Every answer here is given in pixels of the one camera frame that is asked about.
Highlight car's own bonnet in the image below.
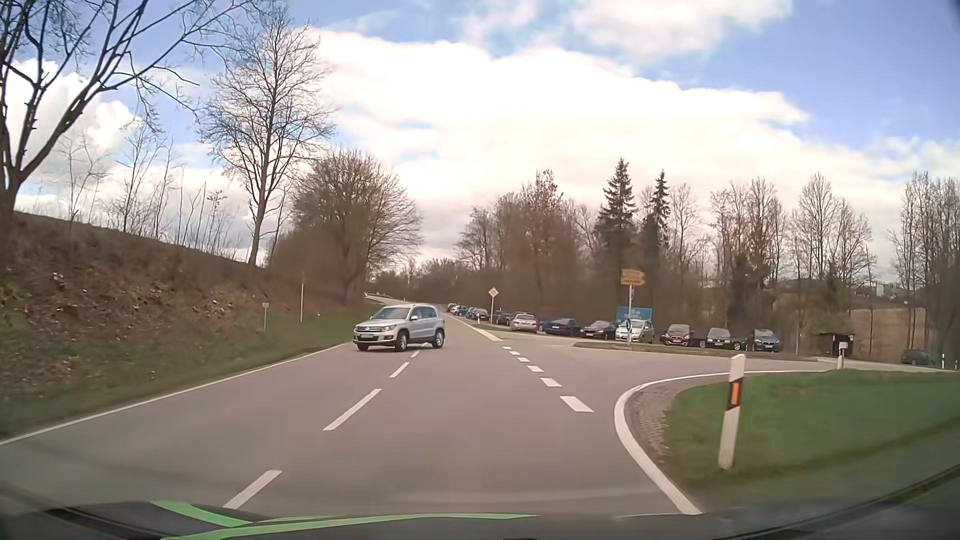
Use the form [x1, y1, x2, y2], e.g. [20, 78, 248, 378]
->
[0, 480, 960, 540]

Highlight bare bushy tree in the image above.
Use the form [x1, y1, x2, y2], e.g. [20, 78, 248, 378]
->
[288, 148, 425, 307]

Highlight row of young bare trees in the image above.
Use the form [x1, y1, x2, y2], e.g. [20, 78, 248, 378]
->
[45, 120, 249, 260]

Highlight tall bare tree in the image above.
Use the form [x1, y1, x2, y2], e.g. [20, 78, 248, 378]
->
[196, 3, 337, 268]

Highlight row of parked cars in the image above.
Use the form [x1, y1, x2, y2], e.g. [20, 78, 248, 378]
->
[446, 302, 783, 354]

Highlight wood of trees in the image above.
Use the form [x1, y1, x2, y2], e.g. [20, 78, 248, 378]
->
[375, 157, 960, 361]

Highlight grassy bank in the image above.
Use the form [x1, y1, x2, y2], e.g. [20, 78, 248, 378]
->
[0, 211, 384, 438]

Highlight grey asphalt road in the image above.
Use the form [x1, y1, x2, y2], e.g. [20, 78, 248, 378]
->
[0, 294, 939, 519]

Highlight grass verge with cobbled edge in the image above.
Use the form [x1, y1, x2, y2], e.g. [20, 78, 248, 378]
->
[626, 369, 960, 511]

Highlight yellow direction sign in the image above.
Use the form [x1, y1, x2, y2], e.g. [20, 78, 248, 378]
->
[620, 268, 647, 345]

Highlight silver car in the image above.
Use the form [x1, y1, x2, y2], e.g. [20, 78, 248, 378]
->
[352, 303, 447, 353]

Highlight road markings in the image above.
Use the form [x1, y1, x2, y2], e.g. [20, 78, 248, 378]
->
[0, 300, 826, 516]

